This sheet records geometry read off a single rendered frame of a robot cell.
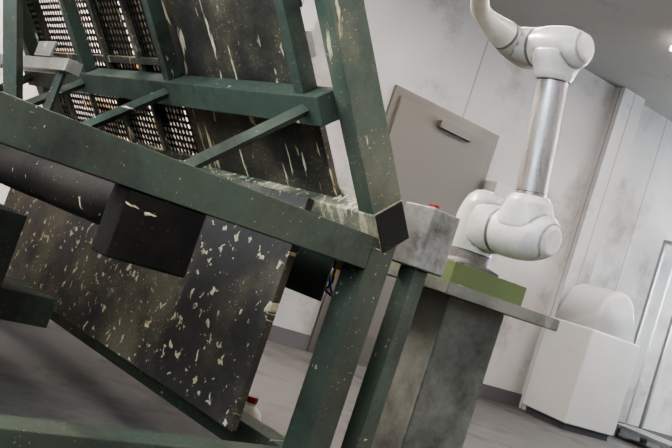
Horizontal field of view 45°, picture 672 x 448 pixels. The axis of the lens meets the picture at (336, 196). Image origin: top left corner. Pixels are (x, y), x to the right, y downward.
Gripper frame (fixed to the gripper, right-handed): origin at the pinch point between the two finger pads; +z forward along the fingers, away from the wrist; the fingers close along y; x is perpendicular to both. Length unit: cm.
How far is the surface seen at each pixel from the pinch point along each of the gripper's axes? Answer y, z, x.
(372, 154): 41, 18, -23
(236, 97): 25.6, 27.1, 20.1
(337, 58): 14.7, 21.6, -21.5
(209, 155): 28, 58, -12
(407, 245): 74, 7, -17
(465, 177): 223, -314, 259
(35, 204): 72, 52, 153
